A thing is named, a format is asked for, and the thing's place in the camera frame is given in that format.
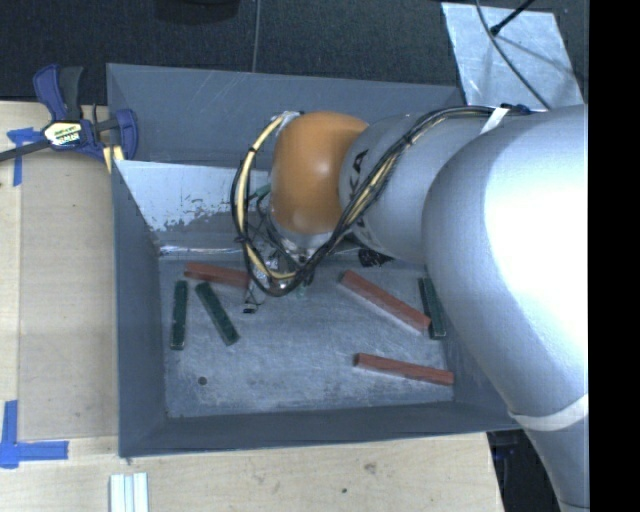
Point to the red-brown flat block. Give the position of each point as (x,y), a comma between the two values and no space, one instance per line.
(385,300)
(402,369)
(215,274)

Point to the dark green flat block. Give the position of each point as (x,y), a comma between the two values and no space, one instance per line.
(179,315)
(216,312)
(433,312)

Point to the grey metal bin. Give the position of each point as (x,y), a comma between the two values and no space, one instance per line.
(300,360)

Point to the pale wood board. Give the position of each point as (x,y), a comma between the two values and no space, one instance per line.
(65,300)

